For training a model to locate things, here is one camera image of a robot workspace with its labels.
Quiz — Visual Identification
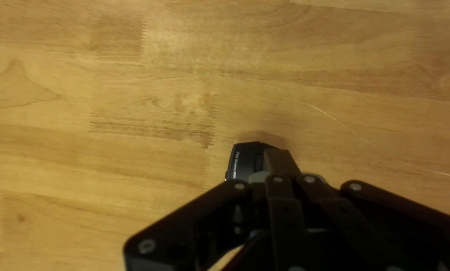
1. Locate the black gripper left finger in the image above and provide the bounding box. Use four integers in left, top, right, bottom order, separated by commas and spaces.
124, 181, 265, 271

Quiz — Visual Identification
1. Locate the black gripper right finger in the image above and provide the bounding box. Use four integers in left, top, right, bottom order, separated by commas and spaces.
261, 149, 450, 271

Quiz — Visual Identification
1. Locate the black computer mouse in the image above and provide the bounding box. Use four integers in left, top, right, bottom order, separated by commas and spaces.
224, 142, 282, 184

